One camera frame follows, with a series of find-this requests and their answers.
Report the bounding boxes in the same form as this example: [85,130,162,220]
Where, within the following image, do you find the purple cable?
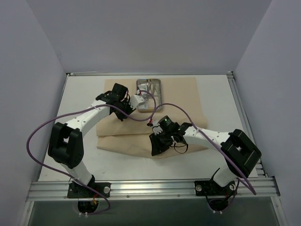
[147,103,257,210]
[26,90,158,215]

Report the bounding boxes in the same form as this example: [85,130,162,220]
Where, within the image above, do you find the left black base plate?
[67,182,111,199]

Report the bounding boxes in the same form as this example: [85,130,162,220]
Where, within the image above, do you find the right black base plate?
[194,180,236,196]

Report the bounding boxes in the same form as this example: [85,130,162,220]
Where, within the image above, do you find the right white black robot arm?
[150,122,261,194]

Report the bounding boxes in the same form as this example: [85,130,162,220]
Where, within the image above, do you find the front aluminium rail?
[26,177,280,201]

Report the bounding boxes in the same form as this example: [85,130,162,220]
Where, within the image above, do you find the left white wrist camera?
[129,94,145,109]

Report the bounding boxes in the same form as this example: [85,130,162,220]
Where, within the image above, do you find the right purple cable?
[147,103,257,210]

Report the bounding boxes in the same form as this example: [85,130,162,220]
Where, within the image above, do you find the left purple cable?
[26,90,158,215]

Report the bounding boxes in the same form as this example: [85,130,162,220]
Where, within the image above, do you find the steel surgical scissors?
[141,92,152,103]

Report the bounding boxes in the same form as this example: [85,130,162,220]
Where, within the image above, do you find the back aluminium rail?
[67,72,234,76]

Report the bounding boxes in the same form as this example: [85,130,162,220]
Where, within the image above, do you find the metal instrument tray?
[136,78,162,113]

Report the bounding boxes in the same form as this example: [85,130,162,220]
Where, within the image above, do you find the beige cloth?
[96,77,208,159]

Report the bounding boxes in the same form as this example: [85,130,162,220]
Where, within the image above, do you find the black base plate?
[67,182,111,199]
[194,180,236,196]

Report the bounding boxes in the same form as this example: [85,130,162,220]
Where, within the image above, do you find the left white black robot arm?
[48,83,144,197]

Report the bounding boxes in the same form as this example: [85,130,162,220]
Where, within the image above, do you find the steel surgical forceps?
[146,79,160,97]

